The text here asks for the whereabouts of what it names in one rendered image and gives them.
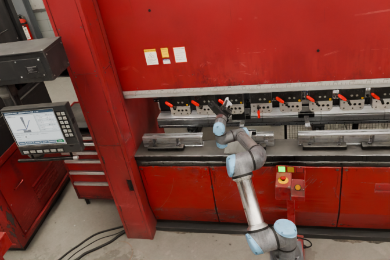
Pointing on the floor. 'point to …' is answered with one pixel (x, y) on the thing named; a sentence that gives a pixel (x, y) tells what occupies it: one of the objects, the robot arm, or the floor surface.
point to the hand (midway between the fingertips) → (222, 101)
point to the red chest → (86, 168)
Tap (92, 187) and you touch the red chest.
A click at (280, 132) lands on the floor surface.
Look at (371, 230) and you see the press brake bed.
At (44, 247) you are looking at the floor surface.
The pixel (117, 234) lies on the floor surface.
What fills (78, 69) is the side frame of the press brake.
